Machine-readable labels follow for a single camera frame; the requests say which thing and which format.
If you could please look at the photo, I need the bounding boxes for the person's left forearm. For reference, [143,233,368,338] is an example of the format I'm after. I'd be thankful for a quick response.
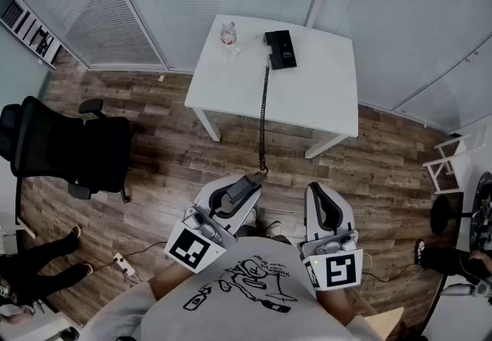
[148,260,194,303]

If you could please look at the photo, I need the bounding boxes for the person's right forearm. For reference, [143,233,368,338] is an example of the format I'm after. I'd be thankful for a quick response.
[314,286,357,328]

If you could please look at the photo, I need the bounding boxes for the white table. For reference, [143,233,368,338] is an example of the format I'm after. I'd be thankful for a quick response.
[184,14,361,159]

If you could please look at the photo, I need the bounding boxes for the black telephone handset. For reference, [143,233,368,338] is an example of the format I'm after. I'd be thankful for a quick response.
[225,173,267,199]

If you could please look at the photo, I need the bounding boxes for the white power strip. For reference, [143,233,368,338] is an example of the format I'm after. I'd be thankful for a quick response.
[113,253,137,277]

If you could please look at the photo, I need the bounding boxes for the black round pedestal table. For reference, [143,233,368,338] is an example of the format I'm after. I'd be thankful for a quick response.
[430,172,492,275]

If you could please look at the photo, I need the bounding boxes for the black cord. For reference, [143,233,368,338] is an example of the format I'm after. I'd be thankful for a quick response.
[258,57,271,176]

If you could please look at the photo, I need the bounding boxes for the person's left shoe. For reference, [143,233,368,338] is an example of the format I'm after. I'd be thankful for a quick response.
[241,208,258,229]

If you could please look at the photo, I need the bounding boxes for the white folding rack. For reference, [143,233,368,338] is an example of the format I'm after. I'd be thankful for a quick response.
[422,134,474,194]

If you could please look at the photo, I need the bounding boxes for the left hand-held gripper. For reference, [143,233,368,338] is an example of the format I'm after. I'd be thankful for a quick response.
[164,174,264,274]

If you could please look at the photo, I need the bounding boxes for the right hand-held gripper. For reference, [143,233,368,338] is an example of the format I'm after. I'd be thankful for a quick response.
[298,181,364,290]

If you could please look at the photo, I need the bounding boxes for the black office chair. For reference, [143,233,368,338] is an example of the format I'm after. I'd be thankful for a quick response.
[0,95,145,204]

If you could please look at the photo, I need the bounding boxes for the person's shoe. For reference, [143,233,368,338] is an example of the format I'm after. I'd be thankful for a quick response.
[265,220,284,239]
[241,208,258,229]

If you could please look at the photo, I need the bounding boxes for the black telephone base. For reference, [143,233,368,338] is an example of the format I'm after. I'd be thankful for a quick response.
[263,30,298,71]

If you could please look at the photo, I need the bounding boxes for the white desk with black edge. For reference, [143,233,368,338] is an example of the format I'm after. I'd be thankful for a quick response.
[418,273,492,341]
[0,161,38,256]

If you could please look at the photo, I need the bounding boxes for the person's right shoe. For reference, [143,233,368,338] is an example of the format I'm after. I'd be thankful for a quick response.
[265,220,284,239]

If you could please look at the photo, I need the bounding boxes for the black power strip cable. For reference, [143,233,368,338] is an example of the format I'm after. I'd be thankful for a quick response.
[125,240,168,260]

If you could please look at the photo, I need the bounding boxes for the person in white shirt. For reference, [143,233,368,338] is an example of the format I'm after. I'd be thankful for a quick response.
[82,235,385,341]

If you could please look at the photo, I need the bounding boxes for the clear plastic water bottle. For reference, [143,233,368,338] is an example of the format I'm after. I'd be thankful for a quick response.
[218,20,243,60]

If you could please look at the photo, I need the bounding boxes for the white wall shelf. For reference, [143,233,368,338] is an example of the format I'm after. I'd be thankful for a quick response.
[0,0,65,71]

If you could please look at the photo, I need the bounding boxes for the thin black floor cable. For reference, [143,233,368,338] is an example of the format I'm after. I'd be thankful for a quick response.
[361,264,424,296]

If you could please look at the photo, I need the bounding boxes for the light wooden box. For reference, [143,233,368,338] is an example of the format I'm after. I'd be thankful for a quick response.
[363,306,405,341]

